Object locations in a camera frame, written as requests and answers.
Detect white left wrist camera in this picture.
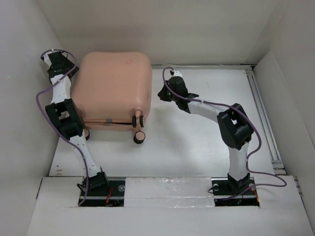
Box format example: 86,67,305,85
40,49,58,66

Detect pink hardshell suitcase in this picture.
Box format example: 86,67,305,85
71,52,153,144

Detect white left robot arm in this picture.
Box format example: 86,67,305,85
41,49,110,196

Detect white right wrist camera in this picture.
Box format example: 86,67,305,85
169,70,183,77

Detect aluminium side rail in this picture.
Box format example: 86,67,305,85
246,64,286,176

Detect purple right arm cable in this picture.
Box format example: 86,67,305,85
162,66,288,201

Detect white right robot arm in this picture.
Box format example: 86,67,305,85
158,76,253,195

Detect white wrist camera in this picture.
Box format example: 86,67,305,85
40,49,58,66
169,70,183,77

